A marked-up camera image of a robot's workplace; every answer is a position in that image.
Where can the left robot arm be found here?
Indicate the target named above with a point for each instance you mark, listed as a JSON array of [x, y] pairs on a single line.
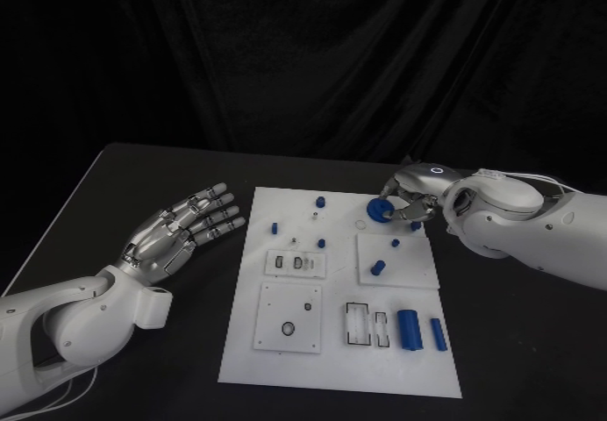
[[90, 315]]

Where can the blue gear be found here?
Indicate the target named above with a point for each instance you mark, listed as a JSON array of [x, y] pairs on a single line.
[[378, 209]]

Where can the blue short cylinder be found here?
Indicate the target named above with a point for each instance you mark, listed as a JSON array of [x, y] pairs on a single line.
[[378, 267]]

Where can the white task board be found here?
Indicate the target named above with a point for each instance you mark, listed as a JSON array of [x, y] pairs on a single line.
[[341, 289]]

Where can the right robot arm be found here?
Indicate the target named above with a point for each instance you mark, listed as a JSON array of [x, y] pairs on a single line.
[[535, 227]]

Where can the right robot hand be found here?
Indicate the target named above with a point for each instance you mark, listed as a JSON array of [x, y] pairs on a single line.
[[420, 187]]

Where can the blue thick long cylinder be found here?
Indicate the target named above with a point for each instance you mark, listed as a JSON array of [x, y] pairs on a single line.
[[410, 330]]

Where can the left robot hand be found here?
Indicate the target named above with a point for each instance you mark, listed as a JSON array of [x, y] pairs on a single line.
[[166, 233]]

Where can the blue thin long cylinder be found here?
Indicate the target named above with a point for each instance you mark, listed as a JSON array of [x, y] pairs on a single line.
[[439, 334]]

